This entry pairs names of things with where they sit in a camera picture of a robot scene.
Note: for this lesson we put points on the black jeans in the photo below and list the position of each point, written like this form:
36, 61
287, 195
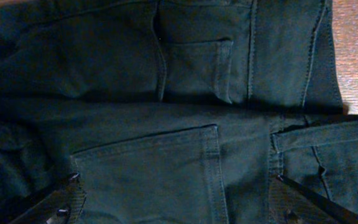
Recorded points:
173, 111

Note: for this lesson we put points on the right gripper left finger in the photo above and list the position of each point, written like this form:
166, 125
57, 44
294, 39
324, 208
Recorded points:
61, 202

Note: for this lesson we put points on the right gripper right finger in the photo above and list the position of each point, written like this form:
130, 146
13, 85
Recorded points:
291, 202

